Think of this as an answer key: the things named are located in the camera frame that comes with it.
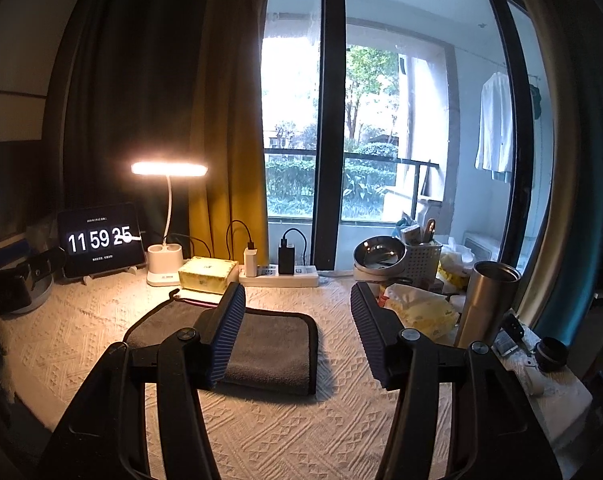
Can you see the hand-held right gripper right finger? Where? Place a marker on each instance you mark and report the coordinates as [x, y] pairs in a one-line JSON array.
[[367, 327]]

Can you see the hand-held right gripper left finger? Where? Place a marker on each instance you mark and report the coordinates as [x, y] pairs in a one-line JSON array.
[[227, 332]]

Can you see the grey towel with black trim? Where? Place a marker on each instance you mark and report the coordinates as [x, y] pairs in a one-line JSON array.
[[276, 345]]

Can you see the yellow wet wipes pack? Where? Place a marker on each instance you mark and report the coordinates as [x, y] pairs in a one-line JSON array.
[[421, 310]]

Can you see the yellow tissue box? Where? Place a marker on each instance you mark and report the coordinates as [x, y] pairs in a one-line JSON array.
[[207, 273]]

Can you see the stainless steel bowl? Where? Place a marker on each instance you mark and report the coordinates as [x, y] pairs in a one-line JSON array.
[[379, 255]]

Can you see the white charger plug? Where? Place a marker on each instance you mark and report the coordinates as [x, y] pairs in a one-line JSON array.
[[251, 261]]

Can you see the white power strip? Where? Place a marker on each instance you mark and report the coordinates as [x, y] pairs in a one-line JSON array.
[[286, 275]]

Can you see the white perforated basket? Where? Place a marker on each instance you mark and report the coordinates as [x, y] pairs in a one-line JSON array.
[[422, 260]]

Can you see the black charger plug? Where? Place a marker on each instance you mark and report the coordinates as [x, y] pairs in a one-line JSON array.
[[286, 259]]

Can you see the yellow plastic bag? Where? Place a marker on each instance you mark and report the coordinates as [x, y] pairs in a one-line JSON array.
[[452, 272]]

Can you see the white textured tablecloth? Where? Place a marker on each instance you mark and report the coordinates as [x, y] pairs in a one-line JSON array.
[[291, 430]]

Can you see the stainless steel tumbler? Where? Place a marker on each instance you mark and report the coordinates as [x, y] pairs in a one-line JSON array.
[[489, 305]]

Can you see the white desk lamp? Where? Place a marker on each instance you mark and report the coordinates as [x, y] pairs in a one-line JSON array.
[[167, 220]]

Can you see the tablet showing clock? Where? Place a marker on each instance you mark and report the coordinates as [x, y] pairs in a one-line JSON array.
[[100, 243]]

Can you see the white round device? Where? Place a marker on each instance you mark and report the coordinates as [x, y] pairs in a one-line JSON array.
[[28, 285]]

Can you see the yellow curtain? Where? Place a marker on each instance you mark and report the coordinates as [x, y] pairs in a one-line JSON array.
[[229, 110]]

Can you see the white hanging shirt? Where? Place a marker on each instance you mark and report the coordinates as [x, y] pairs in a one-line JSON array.
[[495, 125]]

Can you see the dark curtain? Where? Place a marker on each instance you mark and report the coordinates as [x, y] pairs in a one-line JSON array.
[[136, 100]]

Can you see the black camera lens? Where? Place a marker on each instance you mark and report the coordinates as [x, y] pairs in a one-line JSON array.
[[552, 353]]

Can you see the black sliding door frame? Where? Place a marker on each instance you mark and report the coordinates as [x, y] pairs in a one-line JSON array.
[[331, 110]]

